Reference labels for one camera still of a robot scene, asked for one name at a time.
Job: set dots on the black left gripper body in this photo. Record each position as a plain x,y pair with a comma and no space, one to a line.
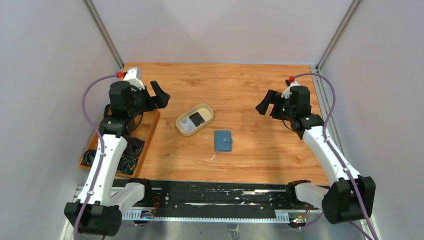
149,99

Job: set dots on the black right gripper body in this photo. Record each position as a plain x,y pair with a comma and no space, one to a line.
274,106

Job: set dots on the cream oval plastic tray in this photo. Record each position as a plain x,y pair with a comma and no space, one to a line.
206,112

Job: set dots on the blue leather card holder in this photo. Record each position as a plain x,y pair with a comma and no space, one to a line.
222,141

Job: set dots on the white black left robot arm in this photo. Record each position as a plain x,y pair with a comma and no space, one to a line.
96,211

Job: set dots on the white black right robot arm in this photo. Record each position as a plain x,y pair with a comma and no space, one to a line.
351,195

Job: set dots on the white VIP card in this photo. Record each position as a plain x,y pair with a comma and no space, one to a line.
188,125

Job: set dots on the black VIP card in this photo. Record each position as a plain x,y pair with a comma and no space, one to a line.
197,119

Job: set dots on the wooden compartment organizer tray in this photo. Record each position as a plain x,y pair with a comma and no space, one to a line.
129,165

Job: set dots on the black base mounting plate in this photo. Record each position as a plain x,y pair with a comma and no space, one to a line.
215,198

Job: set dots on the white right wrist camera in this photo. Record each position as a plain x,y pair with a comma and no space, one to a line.
289,83

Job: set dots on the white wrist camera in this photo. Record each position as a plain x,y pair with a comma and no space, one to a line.
133,76
289,83

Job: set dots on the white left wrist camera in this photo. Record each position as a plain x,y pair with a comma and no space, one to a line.
133,76

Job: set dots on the aluminium frame rail front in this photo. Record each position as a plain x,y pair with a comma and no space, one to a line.
212,217

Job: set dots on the aluminium corner post left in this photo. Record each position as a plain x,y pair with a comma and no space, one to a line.
97,20

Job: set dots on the aluminium corner post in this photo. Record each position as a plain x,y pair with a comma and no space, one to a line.
97,20
338,33

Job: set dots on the aluminium corner post right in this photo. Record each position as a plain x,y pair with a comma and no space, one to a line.
338,33

